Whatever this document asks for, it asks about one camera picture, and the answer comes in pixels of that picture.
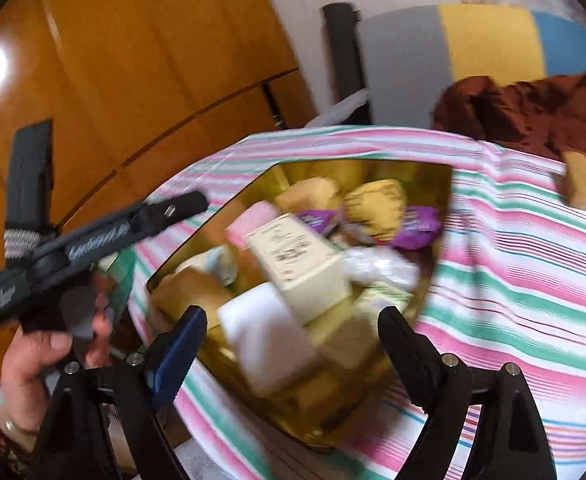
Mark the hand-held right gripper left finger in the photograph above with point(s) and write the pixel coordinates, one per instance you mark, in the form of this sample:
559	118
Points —
178	355

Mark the clear plastic packet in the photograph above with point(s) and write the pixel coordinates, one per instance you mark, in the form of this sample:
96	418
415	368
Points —
383	265

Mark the grey padded armrest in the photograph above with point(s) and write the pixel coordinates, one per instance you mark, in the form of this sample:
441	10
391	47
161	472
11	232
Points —
338	110

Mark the yellow round cake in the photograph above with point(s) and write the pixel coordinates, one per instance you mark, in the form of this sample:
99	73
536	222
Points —
375	205

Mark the white sponge block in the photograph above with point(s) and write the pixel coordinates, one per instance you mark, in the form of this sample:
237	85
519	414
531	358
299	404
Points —
268	340

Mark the pink packet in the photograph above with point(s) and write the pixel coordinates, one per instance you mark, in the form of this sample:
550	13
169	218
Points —
253	220

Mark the purple snack packet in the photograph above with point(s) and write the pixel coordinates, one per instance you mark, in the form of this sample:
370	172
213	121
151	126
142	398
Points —
415	227
318	220

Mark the wooden cabinet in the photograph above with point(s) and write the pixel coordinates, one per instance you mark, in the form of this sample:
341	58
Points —
123	60

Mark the green glass side table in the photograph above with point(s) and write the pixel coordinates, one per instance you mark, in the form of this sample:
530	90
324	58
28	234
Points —
120	272

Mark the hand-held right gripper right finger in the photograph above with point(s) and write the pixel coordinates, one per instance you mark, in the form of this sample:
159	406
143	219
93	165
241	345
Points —
403	355

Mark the tan sponge block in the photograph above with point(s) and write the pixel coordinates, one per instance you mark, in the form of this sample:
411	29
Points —
580	182
310	192
188	287

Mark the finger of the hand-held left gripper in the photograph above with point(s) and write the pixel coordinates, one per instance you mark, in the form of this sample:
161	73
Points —
173	210

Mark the grey yellow blue chair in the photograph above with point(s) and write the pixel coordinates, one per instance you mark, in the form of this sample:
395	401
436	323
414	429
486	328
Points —
398	55

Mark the cream carton box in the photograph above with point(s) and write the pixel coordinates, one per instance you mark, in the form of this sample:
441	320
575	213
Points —
298	265

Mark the gold tin box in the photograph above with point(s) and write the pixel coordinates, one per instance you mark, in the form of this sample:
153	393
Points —
425	190

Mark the pale round packet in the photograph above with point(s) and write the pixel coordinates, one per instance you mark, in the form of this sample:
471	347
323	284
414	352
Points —
218	262

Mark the striped tablecloth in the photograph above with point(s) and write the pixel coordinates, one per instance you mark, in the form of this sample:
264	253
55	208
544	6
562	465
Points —
513	285

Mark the dark red jacket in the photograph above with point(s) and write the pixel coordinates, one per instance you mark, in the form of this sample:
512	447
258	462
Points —
523	115

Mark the person's left hand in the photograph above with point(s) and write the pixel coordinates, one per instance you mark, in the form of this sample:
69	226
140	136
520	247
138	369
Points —
28	385

